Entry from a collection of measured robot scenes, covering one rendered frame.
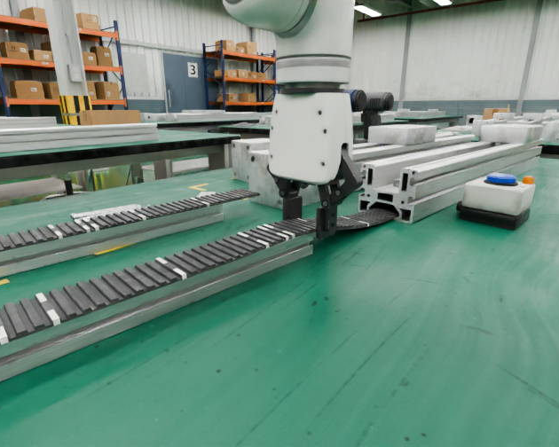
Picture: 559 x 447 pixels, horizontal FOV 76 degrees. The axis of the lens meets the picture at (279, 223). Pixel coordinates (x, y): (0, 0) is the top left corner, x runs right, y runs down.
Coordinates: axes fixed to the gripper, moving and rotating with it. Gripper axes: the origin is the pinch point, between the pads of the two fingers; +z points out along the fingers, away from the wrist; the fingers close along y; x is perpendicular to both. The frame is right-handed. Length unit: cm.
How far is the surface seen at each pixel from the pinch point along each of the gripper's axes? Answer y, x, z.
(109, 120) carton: -206, 50, -5
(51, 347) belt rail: 2.1, -30.0, 2.8
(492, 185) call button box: 12.9, 27.5, -2.1
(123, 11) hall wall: -1112, 450, -268
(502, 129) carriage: 0, 75, -8
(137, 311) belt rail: 2.0, -23.6, 2.8
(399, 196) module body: 2.7, 18.5, -0.1
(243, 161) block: -39.2, 20.5, -0.8
